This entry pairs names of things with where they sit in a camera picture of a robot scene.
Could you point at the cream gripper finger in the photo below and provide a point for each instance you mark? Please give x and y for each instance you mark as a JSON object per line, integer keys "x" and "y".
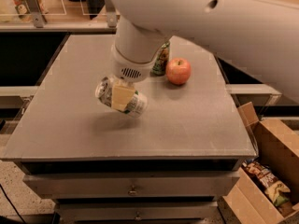
{"x": 122, "y": 94}

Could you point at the green white snack bag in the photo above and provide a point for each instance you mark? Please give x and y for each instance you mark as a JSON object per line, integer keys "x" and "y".
{"x": 278, "y": 193}

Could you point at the white green 7up can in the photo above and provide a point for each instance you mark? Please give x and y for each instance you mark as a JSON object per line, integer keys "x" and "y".
{"x": 136, "y": 106}

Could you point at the grey cabinet drawer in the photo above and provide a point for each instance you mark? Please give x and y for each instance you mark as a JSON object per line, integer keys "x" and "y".
{"x": 135, "y": 211}
{"x": 131, "y": 185}

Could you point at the left metal bracket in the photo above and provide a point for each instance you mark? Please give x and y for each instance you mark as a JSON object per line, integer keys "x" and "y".
{"x": 39, "y": 20}

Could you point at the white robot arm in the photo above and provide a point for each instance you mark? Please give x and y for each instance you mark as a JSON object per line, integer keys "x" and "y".
{"x": 259, "y": 37}

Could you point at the green tea can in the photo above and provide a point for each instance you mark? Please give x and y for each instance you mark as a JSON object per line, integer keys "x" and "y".
{"x": 161, "y": 61}

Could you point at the cardboard box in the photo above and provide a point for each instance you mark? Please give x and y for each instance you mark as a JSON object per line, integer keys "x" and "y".
{"x": 278, "y": 150}

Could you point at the grey cabinet lower drawer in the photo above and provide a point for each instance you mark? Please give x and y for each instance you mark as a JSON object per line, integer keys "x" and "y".
{"x": 135, "y": 211}

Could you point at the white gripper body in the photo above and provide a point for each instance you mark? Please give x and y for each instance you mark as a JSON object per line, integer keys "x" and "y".
{"x": 129, "y": 68}

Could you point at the grey cabinet upper drawer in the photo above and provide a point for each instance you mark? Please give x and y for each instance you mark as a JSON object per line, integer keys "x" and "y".
{"x": 131, "y": 185}

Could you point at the metal bracket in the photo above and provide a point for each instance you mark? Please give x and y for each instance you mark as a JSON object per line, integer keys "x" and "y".
{"x": 112, "y": 19}
{"x": 39, "y": 20}

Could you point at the red apple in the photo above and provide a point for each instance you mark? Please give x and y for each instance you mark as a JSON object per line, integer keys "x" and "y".
{"x": 178, "y": 71}

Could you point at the middle metal bracket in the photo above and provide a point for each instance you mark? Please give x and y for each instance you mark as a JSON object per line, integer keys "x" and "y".
{"x": 112, "y": 19}

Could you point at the brown snack bag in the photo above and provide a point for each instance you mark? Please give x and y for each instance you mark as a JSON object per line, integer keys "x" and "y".
{"x": 260, "y": 173}

